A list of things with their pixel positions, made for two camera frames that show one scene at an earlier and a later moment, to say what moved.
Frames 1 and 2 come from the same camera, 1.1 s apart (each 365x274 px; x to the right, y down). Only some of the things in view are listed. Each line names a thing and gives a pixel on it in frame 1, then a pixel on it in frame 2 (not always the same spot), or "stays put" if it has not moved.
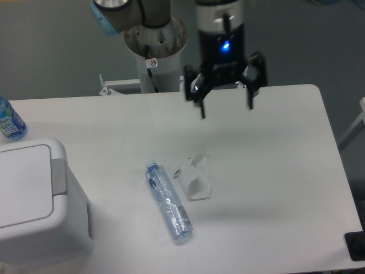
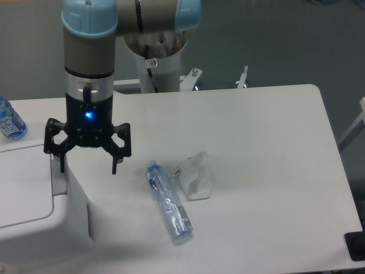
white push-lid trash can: x=45 y=216 stays put
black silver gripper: x=220 y=29 -> x=89 y=117
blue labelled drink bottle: x=12 y=125 stays put
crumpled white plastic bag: x=195 y=174 stays put
